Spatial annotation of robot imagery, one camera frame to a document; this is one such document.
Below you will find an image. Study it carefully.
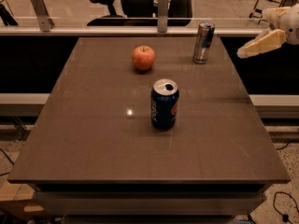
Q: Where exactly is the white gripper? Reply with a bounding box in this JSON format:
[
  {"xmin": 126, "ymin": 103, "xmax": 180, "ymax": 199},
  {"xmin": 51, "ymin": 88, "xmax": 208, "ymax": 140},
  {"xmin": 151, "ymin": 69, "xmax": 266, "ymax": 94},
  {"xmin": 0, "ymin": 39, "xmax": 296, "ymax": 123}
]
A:
[{"xmin": 236, "ymin": 4, "xmax": 299, "ymax": 59}]

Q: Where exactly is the silver blue Red Bull can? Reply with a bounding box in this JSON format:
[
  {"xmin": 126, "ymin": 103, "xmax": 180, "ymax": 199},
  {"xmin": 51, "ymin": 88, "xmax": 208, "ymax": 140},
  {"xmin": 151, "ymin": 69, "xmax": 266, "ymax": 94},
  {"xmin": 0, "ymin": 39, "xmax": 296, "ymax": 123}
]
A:
[{"xmin": 192, "ymin": 21, "xmax": 215, "ymax": 63}]

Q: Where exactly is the blue Pepsi can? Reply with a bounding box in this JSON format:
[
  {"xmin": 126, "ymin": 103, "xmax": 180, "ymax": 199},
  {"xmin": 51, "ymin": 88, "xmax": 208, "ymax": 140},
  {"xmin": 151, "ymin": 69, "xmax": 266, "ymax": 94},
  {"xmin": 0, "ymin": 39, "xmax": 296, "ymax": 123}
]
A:
[{"xmin": 150, "ymin": 78, "xmax": 179, "ymax": 130}]

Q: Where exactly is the red apple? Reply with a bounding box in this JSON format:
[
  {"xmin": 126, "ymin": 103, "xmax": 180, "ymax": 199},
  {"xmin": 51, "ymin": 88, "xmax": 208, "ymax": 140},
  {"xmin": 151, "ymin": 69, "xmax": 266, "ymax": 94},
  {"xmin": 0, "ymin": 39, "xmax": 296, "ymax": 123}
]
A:
[{"xmin": 132, "ymin": 46, "xmax": 155, "ymax": 71}]

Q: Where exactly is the black office chair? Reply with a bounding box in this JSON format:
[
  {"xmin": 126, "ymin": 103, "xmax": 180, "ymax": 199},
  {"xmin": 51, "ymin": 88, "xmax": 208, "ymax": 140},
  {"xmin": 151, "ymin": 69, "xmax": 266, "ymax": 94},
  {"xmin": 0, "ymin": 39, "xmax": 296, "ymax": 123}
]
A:
[{"xmin": 87, "ymin": 0, "xmax": 192, "ymax": 26}]

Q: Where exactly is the wooden box under table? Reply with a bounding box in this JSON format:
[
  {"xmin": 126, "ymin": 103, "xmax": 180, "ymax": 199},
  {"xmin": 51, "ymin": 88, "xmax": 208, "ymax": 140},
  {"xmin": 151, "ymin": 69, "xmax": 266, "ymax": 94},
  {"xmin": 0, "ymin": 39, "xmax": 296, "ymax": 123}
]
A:
[{"xmin": 0, "ymin": 181, "xmax": 49, "ymax": 221}]

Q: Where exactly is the wooden chair frame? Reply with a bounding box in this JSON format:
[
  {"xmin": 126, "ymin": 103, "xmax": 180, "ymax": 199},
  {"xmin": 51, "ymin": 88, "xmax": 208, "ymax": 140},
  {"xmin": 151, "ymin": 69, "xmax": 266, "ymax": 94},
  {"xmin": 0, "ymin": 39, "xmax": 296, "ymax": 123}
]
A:
[{"xmin": 248, "ymin": 0, "xmax": 292, "ymax": 21}]

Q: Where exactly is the middle metal railing bracket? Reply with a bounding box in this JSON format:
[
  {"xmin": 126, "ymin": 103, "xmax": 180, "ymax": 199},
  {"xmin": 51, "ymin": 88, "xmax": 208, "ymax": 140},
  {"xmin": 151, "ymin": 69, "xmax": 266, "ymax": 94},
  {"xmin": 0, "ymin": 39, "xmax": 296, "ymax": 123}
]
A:
[{"xmin": 157, "ymin": 0, "xmax": 168, "ymax": 33}]

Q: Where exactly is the black floor cable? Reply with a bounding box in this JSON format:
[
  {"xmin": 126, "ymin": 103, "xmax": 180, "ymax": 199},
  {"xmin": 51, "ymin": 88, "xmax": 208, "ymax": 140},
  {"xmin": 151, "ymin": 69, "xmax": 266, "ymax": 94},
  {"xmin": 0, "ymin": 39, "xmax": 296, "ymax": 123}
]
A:
[{"xmin": 272, "ymin": 191, "xmax": 299, "ymax": 224}]

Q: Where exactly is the left metal railing bracket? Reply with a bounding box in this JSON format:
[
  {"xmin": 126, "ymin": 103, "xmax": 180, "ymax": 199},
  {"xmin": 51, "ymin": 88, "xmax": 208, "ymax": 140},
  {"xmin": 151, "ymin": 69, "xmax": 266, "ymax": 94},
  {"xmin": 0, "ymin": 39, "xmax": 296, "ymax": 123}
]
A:
[{"xmin": 30, "ymin": 0, "xmax": 54, "ymax": 32}]

